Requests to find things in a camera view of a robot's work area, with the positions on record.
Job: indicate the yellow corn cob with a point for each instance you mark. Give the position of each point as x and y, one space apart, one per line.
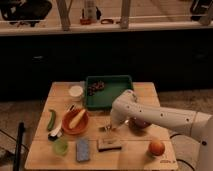
73 123

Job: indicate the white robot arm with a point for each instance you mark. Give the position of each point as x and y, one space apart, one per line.
194 124

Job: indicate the black office chair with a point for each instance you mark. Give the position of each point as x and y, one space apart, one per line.
30 11

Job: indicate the black pole stand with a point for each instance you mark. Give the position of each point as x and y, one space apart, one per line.
17 157

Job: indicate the orange plastic bowl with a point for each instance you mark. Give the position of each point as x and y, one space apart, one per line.
81 126

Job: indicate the blue sponge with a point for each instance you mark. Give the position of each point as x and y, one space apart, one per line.
82 150

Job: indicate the green cucumber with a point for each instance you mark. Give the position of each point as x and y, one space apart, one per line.
52 120

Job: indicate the green plastic tray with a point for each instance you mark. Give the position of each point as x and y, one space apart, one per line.
114 86

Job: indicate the wooden block eraser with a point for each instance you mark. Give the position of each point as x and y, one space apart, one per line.
106 144

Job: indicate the white paper cup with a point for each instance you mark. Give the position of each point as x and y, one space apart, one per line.
76 92

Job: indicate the black white brush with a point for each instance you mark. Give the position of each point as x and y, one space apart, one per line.
55 133

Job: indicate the dark brown bowl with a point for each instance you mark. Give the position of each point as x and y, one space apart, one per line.
138 124

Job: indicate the dark grape bunch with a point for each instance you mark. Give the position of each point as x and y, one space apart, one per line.
98 86

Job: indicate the silver metal fork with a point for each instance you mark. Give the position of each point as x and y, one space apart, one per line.
110 127

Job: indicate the small green cup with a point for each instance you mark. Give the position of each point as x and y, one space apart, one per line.
60 146

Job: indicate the white bottle on shelf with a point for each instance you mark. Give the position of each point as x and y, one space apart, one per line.
90 10

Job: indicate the red ring object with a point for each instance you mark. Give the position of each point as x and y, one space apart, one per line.
107 21

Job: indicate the orange fruit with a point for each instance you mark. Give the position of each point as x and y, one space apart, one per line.
156 147

